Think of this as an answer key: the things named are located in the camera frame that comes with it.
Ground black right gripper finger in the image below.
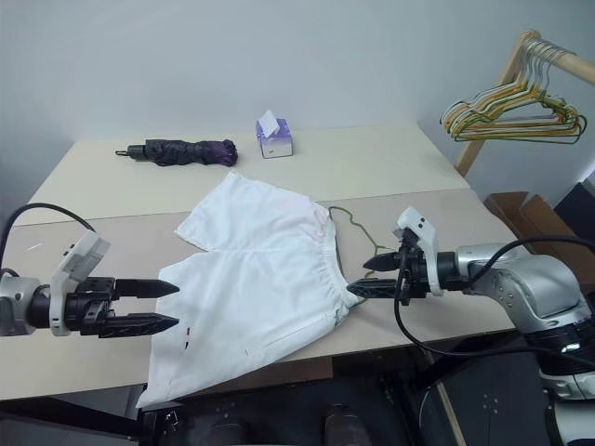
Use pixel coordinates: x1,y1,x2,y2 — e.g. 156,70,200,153
362,252,402,272
345,277,402,300

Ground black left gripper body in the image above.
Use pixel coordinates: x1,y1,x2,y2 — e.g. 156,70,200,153
67,276,118,339

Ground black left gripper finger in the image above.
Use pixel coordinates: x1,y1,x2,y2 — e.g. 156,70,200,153
99,313,181,339
113,278,181,299

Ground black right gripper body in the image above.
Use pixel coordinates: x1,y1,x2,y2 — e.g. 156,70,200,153
394,235,430,307

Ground white shorts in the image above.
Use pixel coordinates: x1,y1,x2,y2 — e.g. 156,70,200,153
135,169,363,411

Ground brown cardboard box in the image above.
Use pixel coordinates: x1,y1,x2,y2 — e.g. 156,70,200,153
482,190,583,264

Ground folded black purple umbrella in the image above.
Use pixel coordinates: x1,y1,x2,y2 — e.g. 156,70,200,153
114,137,240,168

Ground wooden clothes rack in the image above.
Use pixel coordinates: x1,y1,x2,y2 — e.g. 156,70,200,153
453,29,595,178

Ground black robot lower body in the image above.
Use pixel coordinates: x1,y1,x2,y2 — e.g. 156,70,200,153
137,360,441,446

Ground purple white tissue box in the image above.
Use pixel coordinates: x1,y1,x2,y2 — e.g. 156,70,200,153
254,110,296,161

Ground black box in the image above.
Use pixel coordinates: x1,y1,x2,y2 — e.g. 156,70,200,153
553,164,595,229

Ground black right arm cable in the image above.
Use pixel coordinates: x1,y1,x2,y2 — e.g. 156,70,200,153
393,234,595,368

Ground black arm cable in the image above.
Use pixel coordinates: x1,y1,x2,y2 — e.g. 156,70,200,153
393,234,595,368
0,202,98,276

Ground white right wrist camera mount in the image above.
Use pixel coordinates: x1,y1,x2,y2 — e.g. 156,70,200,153
393,206,443,297

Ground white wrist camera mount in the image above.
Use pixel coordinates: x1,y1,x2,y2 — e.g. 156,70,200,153
49,230,112,337
393,206,443,297

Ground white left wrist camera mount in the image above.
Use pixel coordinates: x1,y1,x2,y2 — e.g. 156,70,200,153
49,230,112,337

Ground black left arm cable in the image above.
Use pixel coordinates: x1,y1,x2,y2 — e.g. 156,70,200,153
0,202,98,276

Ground white wire hanger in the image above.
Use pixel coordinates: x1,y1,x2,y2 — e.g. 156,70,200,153
440,40,585,137

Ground bunch of wire hangers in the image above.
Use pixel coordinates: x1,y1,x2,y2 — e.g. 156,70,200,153
443,39,588,140

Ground dark green wire hanger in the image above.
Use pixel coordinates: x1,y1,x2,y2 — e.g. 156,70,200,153
451,46,589,146

